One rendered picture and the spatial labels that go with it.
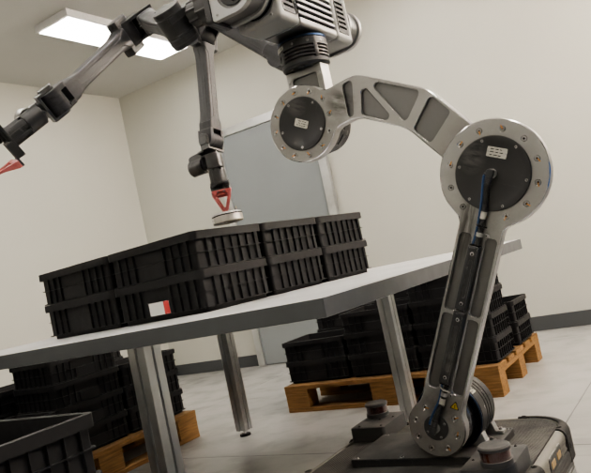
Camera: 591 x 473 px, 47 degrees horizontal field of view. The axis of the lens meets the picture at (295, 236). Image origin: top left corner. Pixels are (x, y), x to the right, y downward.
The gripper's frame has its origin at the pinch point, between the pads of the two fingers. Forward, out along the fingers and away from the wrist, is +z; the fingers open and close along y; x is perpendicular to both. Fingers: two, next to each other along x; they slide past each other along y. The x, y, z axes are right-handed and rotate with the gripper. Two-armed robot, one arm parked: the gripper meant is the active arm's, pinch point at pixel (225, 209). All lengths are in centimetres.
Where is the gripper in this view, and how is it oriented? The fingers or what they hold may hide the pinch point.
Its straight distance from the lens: 229.6
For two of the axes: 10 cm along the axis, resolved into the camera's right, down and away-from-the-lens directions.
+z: 2.3, 9.7, -0.7
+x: 9.7, -2.2, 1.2
